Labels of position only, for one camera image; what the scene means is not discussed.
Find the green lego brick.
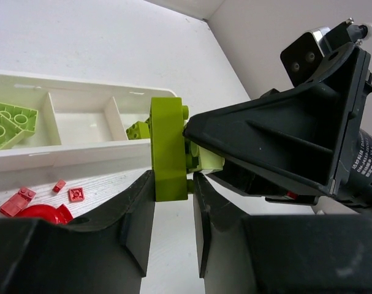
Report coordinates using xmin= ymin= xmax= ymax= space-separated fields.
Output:
xmin=0 ymin=102 xmax=39 ymax=138
xmin=126 ymin=118 xmax=150 ymax=140
xmin=148 ymin=96 xmax=225 ymax=203
xmin=0 ymin=113 xmax=26 ymax=150

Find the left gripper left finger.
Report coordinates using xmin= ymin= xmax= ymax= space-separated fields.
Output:
xmin=0 ymin=170 xmax=155 ymax=293

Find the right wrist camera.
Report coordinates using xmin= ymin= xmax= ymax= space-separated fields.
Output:
xmin=280 ymin=18 xmax=372 ymax=86

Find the red lego pile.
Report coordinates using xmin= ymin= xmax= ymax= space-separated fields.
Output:
xmin=0 ymin=177 xmax=87 ymax=225

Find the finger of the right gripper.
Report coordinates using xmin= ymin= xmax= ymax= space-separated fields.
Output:
xmin=208 ymin=162 xmax=327 ymax=206
xmin=184 ymin=45 xmax=359 ymax=196

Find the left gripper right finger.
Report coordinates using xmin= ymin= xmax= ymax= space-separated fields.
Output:
xmin=193 ymin=173 xmax=372 ymax=293

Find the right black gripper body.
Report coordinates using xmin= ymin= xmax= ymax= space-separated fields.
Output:
xmin=259 ymin=42 xmax=372 ymax=212

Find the white divided container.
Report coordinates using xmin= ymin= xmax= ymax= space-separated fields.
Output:
xmin=0 ymin=70 xmax=174 ymax=190

